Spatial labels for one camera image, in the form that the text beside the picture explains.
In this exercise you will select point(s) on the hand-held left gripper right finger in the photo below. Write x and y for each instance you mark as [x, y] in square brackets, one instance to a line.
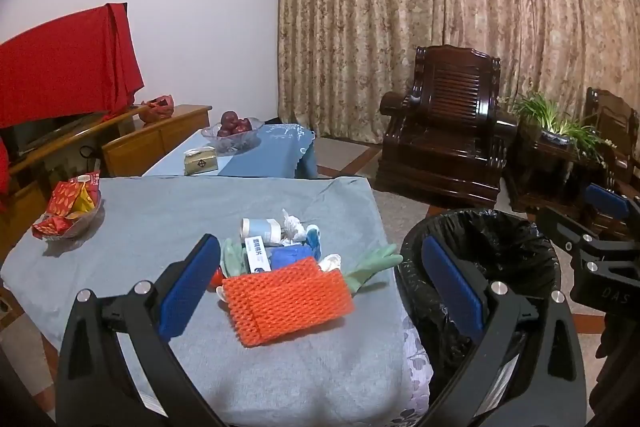
[452, 287]

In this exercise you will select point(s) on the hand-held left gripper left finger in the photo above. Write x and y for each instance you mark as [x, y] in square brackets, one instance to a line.
[190, 287]

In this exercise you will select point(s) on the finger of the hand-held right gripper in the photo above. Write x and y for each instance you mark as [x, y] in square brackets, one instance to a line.
[565, 229]
[607, 199]

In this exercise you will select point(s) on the black bag lined trash bin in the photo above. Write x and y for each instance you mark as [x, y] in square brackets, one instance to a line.
[505, 247]

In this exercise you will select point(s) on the white medicine box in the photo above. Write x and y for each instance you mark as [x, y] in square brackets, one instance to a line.
[257, 257]

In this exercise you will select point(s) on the green rubber glove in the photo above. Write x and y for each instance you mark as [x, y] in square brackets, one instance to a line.
[372, 264]
[232, 257]

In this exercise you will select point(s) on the orange foam net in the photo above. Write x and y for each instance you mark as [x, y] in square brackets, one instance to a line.
[285, 302]

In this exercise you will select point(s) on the dark wooden side table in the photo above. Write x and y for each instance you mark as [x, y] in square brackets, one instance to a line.
[550, 167]

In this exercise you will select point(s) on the dark wooden armchair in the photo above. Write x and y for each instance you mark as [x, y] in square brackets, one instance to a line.
[450, 107]
[617, 127]

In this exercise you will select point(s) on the floral tablecloth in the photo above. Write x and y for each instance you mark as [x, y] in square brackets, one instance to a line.
[417, 372]

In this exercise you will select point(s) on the potted green plant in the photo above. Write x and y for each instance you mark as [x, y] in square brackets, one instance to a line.
[550, 122]

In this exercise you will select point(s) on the blue plastic bag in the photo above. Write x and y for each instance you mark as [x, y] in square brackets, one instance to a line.
[290, 257]

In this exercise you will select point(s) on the crumpled white tissue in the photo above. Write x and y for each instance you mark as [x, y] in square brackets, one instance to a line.
[294, 227]

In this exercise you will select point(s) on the glass snack bowl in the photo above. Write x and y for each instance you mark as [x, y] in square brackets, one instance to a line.
[87, 219]

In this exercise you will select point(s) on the olive tissue box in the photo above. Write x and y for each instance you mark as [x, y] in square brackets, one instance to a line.
[201, 163]

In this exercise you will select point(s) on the white crumpled paper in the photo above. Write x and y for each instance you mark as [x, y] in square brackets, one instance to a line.
[330, 263]

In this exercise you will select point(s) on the blue squeeze tube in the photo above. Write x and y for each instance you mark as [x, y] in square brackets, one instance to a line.
[314, 241]

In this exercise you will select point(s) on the yellow snack packet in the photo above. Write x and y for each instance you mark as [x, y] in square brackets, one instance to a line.
[84, 202]

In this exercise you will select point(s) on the red snack packet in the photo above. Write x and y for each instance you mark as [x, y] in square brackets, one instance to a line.
[62, 199]
[52, 226]

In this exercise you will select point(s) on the wooden television cabinet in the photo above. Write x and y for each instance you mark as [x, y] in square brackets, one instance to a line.
[150, 142]

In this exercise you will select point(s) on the glass fruit bowl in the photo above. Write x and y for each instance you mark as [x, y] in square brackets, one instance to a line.
[240, 142]

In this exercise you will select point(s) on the blue tablecloth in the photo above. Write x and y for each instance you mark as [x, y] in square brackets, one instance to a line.
[265, 152]

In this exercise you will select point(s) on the large red apple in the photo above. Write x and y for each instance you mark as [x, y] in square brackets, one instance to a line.
[230, 119]

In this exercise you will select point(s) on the crumpled red bag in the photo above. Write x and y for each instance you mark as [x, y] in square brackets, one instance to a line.
[157, 108]

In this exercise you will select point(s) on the black television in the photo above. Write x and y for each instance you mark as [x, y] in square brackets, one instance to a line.
[45, 133]

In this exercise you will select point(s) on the red cloth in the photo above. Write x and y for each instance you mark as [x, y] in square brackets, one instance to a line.
[65, 67]

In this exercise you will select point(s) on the beige patterned curtain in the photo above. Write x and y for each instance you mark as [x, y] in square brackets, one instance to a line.
[400, 7]

